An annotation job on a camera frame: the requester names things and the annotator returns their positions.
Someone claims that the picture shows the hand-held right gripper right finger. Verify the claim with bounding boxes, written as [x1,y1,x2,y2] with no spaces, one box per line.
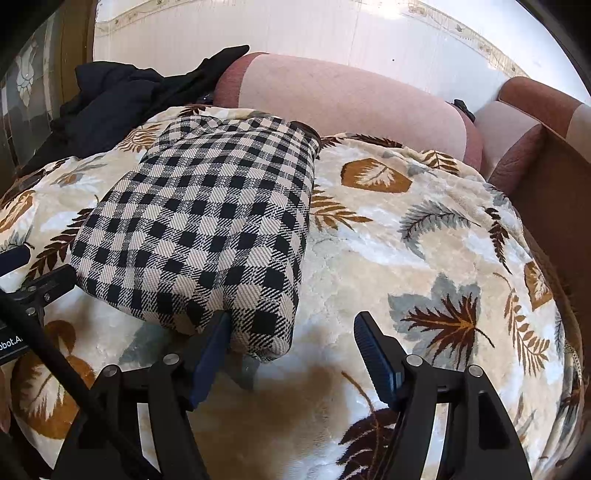
[353,311,534,480]

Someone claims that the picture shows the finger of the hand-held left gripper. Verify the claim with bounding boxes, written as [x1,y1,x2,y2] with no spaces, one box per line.
[9,265,77,319]
[0,246,32,278]

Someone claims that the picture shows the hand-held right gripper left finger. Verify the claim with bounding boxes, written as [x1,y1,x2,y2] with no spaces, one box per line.
[51,310,232,480]

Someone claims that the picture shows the black white checkered coat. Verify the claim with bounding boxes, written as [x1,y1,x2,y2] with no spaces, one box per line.
[69,115,321,363]

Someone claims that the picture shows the black clothes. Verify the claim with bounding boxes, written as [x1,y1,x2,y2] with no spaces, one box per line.
[21,45,250,167]

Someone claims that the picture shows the leaf printed blanket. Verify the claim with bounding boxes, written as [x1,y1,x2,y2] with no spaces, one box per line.
[0,105,585,480]

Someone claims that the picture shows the wooden door with patterned glass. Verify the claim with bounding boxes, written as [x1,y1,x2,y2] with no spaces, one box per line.
[0,0,98,181]

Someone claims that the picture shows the brown board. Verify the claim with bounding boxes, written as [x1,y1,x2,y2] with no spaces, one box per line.
[510,129,591,342]

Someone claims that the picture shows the small black object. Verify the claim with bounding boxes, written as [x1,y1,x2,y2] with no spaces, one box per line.
[450,99,476,121]

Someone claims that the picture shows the pink brown sofa side cushion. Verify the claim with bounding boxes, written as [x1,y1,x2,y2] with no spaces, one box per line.
[475,76,591,195]

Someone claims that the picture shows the black cable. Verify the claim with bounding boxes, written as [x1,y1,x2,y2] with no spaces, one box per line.
[0,291,162,480]

